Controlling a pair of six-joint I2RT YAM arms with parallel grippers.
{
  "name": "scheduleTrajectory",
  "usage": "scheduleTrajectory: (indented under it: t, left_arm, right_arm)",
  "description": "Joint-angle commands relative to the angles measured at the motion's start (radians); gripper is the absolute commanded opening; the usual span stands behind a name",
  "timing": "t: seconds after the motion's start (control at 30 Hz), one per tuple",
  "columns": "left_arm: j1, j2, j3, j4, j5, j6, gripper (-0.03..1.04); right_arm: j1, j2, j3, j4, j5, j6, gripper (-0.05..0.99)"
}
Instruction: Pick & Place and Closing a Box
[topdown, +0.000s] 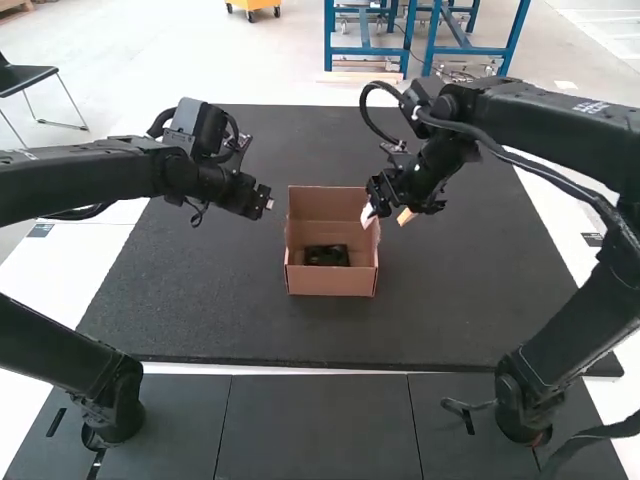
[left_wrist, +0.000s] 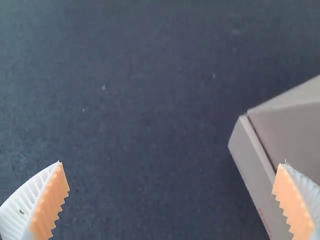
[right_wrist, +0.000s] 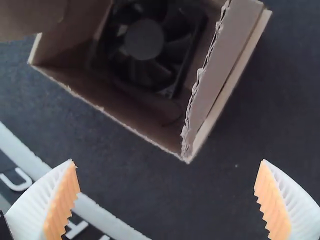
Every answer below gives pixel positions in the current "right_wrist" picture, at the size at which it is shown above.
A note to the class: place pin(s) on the black square fan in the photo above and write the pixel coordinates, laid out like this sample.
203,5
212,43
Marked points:
145,42

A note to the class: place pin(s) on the cardboard box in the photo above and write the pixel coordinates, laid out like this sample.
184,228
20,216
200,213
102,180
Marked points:
225,75

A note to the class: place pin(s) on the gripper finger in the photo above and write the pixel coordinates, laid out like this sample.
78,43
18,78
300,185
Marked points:
295,210
37,212

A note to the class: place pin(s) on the black mat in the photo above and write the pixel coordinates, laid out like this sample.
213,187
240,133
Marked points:
175,200

